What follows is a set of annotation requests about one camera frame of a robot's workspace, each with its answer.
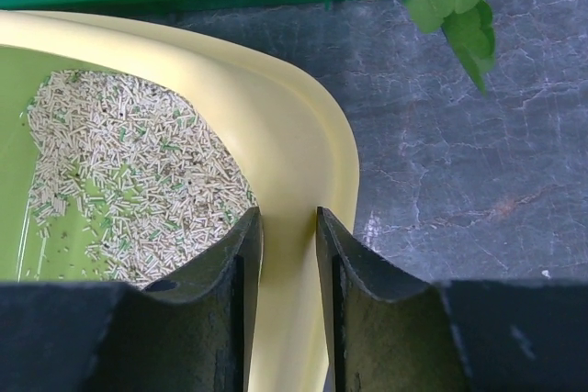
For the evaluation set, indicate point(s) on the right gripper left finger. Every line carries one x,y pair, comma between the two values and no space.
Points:
191,330

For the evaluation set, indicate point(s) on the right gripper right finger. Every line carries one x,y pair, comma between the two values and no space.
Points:
388,330

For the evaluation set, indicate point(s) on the yellow green litter box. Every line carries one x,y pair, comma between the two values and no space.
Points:
288,135

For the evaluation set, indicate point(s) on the cat litter pile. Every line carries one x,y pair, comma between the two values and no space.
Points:
130,181

